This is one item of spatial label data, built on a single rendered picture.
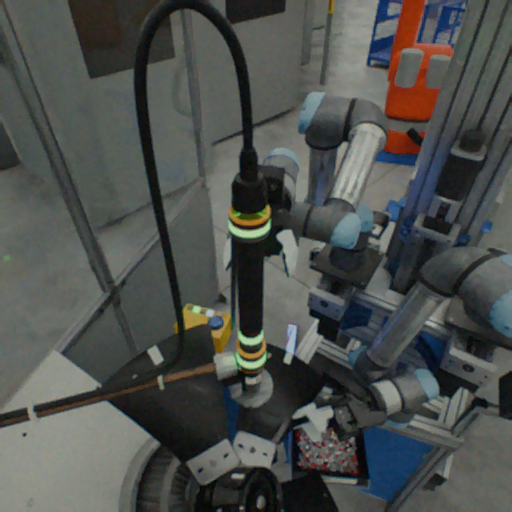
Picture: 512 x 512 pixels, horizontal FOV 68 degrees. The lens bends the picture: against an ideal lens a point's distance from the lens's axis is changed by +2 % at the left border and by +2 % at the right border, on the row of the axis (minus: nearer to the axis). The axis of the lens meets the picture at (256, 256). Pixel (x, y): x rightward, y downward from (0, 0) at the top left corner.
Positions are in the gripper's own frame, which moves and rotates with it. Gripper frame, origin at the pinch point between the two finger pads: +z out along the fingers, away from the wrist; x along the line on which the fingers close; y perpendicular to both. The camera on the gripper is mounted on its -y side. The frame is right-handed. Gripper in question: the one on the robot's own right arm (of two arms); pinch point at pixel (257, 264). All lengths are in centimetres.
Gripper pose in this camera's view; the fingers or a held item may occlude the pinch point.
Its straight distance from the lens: 55.0
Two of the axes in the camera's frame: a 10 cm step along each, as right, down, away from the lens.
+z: -1.5, 6.7, -7.3
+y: 0.0, 7.4, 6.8
